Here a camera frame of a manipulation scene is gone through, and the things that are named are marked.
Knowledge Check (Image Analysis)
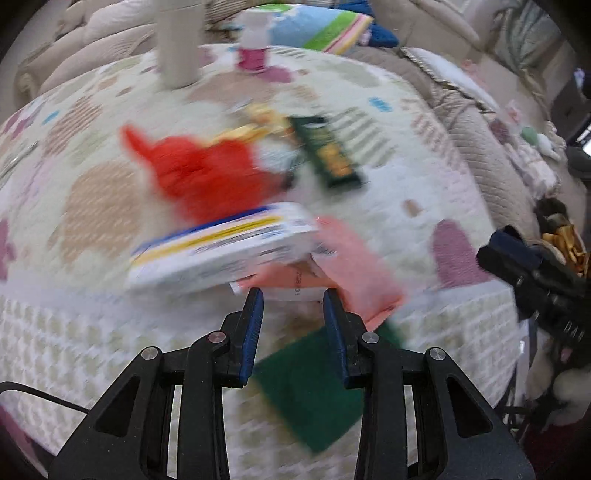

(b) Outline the green scouring pad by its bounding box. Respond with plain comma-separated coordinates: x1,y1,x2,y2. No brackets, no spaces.
250,320,406,455

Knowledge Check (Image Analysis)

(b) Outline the white barcode label box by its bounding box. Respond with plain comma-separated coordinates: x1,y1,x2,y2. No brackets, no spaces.
125,202,318,295

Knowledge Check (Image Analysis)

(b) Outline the red plastic bag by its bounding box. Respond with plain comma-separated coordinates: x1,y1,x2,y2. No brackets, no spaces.
120,125,283,225

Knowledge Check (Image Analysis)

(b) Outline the green cracker packet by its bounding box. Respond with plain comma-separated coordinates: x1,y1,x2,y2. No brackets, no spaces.
288,116,363,189

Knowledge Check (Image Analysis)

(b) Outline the yellow candy wrapper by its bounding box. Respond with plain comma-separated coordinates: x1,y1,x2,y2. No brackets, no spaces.
209,103,294,145

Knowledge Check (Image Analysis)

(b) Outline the yellow red cloth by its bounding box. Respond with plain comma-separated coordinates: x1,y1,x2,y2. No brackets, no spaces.
542,224,590,278

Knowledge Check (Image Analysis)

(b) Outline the beige tufted sofa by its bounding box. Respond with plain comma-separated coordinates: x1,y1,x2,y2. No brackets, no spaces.
13,0,578,241

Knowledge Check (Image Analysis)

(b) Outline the green plush toy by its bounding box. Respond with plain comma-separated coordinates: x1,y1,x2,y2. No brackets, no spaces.
520,126,561,161

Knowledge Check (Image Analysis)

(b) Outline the white satin cushion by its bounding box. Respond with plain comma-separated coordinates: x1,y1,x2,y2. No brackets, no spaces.
400,47,500,113

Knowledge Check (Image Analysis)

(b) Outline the patchwork quilt table cover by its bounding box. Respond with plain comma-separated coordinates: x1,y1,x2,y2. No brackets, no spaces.
1,45,534,479

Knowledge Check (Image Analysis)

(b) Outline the colourful striped blanket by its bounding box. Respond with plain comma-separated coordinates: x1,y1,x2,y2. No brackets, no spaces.
235,3,373,55

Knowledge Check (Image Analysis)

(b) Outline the white pink pill bottle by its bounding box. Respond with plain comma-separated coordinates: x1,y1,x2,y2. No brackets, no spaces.
238,9,273,74

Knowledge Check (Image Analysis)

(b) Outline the white thermos bottle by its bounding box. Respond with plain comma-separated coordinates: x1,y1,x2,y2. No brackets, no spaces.
153,0,205,90

